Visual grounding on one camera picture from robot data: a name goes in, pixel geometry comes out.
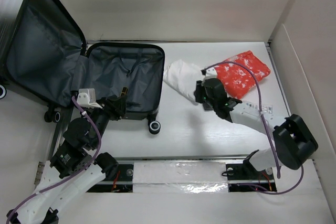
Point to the white cloth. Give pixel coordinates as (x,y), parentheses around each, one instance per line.
(182,77)

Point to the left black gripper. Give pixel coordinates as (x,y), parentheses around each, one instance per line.
(114,105)

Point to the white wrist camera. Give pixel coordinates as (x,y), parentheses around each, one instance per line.
(209,73)
(87,98)

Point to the black gold lipstick tube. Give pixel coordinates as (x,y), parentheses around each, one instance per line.
(124,92)

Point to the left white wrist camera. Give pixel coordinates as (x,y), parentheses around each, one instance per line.
(87,98)

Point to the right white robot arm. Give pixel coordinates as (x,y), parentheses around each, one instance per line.
(291,142)

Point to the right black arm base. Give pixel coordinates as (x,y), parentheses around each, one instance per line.
(242,178)

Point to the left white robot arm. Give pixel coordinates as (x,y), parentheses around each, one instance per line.
(76,166)

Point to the silver metal rail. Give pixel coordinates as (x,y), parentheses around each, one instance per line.
(222,182)

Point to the black space-print kids suitcase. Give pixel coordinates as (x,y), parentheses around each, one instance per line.
(45,53)

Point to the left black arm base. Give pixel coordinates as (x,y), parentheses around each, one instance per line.
(118,174)

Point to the red white patterned garment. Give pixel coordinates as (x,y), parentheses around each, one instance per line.
(240,72)

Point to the clear white tissue packet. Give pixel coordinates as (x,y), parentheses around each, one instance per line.
(266,108)

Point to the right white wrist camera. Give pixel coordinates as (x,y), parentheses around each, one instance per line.
(209,73)

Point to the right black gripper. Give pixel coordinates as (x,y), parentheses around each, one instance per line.
(197,93)

